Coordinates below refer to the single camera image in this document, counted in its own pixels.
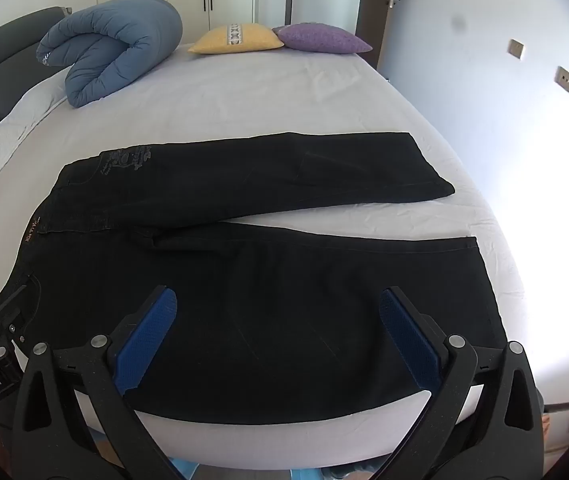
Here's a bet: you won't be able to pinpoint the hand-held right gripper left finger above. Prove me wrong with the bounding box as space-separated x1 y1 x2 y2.
12 285 185 480

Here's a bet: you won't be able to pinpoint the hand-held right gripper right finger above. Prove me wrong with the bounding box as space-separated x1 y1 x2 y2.
379 286 548 480

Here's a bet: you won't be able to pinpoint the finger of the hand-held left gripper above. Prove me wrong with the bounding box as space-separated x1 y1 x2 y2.
0 283 41 347

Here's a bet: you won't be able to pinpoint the black pants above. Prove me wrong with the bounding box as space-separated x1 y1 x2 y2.
0 131 511 419

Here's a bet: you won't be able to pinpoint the white crumpled bedding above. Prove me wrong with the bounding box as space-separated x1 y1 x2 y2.
0 67 73 231

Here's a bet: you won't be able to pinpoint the light blue object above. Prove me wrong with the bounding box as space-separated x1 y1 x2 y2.
173 460 381 480

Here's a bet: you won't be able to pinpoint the bed with white sheet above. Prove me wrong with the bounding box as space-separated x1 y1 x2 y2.
0 40 548 480

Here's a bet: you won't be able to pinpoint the rolled blue duvet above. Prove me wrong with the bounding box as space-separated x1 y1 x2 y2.
36 0 184 109

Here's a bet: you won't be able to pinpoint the yellow pillow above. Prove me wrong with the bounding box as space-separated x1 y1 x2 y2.
187 23 285 55

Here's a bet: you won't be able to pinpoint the purple pillow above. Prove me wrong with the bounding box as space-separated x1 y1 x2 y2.
273 22 373 55

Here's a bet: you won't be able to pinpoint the dark door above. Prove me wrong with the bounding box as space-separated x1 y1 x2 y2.
357 0 406 69

